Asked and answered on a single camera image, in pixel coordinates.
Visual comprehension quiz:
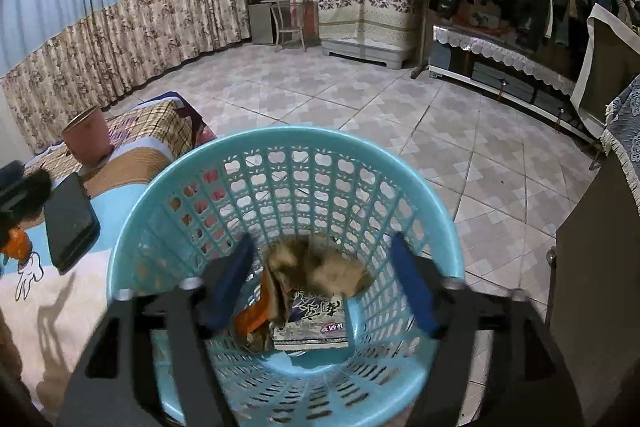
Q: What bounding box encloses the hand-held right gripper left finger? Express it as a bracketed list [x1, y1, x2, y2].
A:
[55, 232, 256, 427]

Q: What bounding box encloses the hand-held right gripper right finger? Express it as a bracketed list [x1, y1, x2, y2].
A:
[390, 232, 586, 427]

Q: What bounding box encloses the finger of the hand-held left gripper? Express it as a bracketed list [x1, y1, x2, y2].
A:
[0, 160, 53, 228]

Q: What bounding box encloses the orange plastic bag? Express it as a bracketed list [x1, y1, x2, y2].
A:
[232, 279, 281, 343]

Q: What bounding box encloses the orange fruit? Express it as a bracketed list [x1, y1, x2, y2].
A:
[0, 227, 33, 264]

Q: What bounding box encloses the brown plush toy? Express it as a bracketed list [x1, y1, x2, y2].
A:
[265, 239, 371, 298]

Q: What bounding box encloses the grey printed snack packet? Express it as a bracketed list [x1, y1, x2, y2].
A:
[272, 289, 350, 350]

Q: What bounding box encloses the blue plastic basket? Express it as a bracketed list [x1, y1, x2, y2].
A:
[107, 125, 463, 427]

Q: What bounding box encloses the black case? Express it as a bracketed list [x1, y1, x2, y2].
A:
[44, 172, 100, 274]

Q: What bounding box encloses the pink cup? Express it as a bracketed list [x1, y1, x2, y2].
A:
[61, 105, 115, 165]

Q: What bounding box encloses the dark wooden cabinet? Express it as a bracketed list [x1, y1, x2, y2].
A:
[542, 142, 640, 427]

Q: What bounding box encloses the low cabinet with lace cloth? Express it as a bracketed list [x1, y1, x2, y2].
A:
[430, 24, 601, 142]

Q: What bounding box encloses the blue fringed patterned cloth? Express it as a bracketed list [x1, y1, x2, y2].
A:
[600, 74, 640, 212]

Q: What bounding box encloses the patterned cloth covered appliance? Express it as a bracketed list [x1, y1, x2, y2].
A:
[315, 0, 426, 70]

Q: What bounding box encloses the grey water dispenser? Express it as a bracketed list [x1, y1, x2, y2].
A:
[243, 0, 290, 46]

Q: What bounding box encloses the brown cloth with cream border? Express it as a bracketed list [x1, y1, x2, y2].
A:
[570, 4, 640, 138]

